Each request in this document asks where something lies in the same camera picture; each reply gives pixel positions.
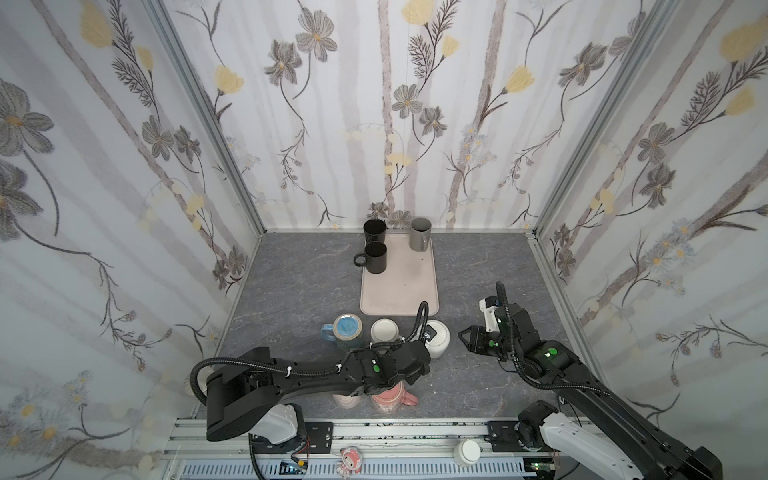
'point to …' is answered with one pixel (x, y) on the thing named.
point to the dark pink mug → (395, 397)
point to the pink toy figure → (351, 462)
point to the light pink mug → (347, 402)
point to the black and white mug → (375, 230)
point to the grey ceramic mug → (420, 234)
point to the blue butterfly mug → (345, 331)
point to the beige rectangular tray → (409, 279)
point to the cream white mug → (384, 330)
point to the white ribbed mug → (438, 345)
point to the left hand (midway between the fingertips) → (415, 347)
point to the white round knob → (466, 453)
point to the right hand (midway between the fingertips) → (458, 330)
